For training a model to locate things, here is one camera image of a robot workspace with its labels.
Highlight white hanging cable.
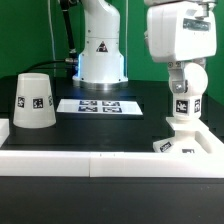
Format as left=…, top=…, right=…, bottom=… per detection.
left=47, top=0, right=57, bottom=62

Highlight white lamp bulb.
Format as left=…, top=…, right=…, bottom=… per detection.
left=171, top=62, right=208, bottom=121

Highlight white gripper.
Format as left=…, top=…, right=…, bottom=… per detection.
left=146, top=2, right=217, bottom=94

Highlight white border frame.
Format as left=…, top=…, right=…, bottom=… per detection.
left=0, top=119, right=224, bottom=178

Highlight white lamp base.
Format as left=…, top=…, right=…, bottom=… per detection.
left=153, top=117, right=210, bottom=154

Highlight white lamp shade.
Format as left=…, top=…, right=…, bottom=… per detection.
left=13, top=73, right=56, bottom=129

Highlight white marker sheet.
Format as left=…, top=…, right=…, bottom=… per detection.
left=57, top=99, right=142, bottom=115

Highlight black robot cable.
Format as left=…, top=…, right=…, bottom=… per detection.
left=25, top=0, right=80, bottom=73

